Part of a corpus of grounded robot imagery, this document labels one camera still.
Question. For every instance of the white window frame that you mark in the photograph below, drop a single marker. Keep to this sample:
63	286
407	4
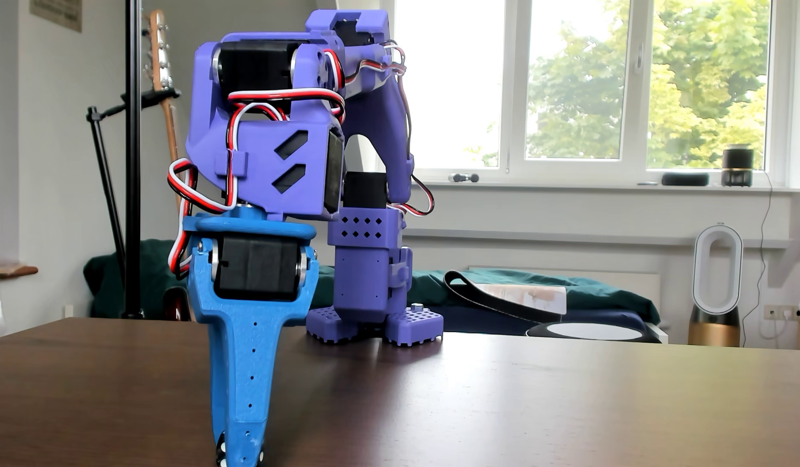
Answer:
515	84

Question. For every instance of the black vertical stand pole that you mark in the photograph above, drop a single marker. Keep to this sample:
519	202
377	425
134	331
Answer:
133	194

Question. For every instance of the electric guitar with wooden neck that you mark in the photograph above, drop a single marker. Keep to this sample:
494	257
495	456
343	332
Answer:
159	58

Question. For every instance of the purple robot arm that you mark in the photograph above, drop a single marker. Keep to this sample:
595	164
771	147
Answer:
367	279

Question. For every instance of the open magazine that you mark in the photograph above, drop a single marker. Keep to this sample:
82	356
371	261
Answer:
530	297

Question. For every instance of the black cylindrical speaker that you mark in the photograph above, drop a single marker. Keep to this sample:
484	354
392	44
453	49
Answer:
737	165

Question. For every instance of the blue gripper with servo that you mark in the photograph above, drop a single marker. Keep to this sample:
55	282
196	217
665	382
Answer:
255	309

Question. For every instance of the flat black device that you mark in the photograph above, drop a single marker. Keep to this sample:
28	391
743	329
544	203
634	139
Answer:
685	179

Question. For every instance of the white double wall outlet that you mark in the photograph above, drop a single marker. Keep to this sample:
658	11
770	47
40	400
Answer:
781	312

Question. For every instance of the white and gold air purifier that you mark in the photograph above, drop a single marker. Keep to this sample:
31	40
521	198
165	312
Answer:
698	285

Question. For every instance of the round black and white tray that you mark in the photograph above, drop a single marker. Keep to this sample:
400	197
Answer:
594	331

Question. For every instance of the framed wall picture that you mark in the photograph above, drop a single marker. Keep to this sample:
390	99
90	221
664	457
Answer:
56	11

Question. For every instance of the navy bed mattress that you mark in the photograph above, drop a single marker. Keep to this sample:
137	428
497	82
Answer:
478	319

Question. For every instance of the black guitar stand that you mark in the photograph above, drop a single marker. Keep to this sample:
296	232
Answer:
105	168

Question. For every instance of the wooden shelf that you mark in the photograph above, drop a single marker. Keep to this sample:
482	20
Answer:
14	270

